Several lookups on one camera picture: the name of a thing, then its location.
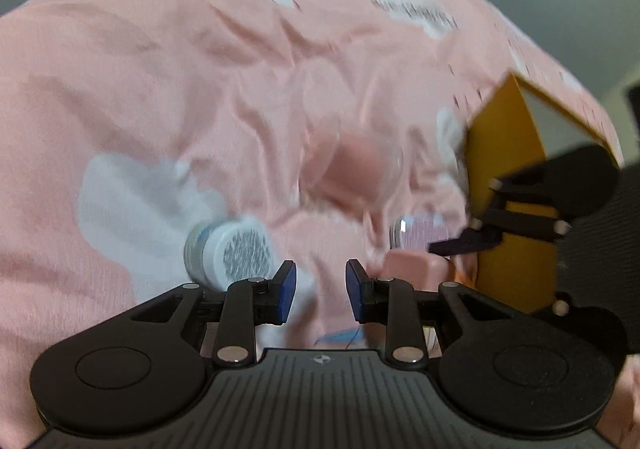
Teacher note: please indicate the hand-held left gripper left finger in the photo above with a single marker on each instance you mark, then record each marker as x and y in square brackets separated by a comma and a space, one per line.
[286, 291]

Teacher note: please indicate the pink printed blanket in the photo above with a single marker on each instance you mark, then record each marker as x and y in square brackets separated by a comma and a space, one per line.
[150, 104]

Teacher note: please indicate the pink bottle orange cap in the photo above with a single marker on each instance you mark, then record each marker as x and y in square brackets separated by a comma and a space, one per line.
[415, 266]

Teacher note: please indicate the orange cardboard box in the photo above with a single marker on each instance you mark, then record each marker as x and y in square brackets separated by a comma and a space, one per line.
[505, 144]

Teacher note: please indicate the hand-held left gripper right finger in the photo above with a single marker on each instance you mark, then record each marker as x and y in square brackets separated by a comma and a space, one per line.
[356, 291]

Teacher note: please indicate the white round jar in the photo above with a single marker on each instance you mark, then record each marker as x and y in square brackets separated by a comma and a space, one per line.
[220, 249]

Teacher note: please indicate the pink makeup sponge clear case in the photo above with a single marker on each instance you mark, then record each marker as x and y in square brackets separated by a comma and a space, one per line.
[350, 169]

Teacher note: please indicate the small pink rectangular tin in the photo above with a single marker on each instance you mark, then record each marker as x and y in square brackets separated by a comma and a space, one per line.
[415, 234]

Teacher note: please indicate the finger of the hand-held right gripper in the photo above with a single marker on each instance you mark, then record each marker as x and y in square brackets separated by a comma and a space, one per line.
[520, 221]

